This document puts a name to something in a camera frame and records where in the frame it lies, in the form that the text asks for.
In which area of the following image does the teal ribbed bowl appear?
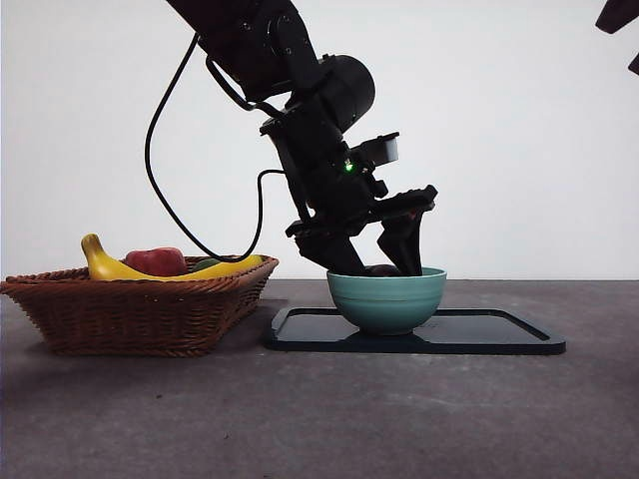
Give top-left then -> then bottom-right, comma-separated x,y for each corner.
325,266 -> 448,337

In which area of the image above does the black rectangular tray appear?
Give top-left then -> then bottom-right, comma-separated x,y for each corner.
263,306 -> 569,356

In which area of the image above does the green vegetable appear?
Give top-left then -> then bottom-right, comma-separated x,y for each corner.
189,256 -> 224,274

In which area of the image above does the red apple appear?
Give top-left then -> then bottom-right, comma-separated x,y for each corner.
124,246 -> 190,276

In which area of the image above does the brown wicker basket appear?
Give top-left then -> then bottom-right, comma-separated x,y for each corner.
0,254 -> 281,358

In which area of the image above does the yellow banana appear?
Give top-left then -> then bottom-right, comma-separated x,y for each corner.
81,233 -> 265,282

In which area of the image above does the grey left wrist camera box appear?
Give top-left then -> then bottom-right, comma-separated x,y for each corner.
351,132 -> 401,169

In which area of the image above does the black cable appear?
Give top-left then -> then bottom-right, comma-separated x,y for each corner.
204,56 -> 281,114
144,32 -> 287,263

